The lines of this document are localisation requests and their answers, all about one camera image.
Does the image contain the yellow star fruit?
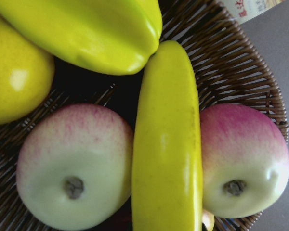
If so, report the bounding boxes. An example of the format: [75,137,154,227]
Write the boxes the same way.
[0,0,163,76]

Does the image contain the pink red apple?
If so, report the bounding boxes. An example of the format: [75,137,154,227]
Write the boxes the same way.
[200,104,289,218]

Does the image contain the yellow orange pear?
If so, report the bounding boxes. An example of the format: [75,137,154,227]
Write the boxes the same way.
[0,15,55,125]

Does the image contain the small paper tag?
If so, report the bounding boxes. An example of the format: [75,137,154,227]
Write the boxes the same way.
[220,0,283,24]

